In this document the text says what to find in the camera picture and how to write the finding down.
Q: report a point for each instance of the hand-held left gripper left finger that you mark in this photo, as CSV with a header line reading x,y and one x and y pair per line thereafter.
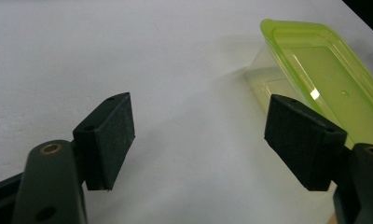
x,y
105,140

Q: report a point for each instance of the clear plastic container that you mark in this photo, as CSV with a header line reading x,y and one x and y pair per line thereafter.
x,y
265,84

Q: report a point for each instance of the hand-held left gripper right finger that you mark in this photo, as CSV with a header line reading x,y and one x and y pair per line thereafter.
x,y
302,140

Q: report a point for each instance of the green translucent plastic container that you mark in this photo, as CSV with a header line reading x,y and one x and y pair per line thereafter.
x,y
330,77

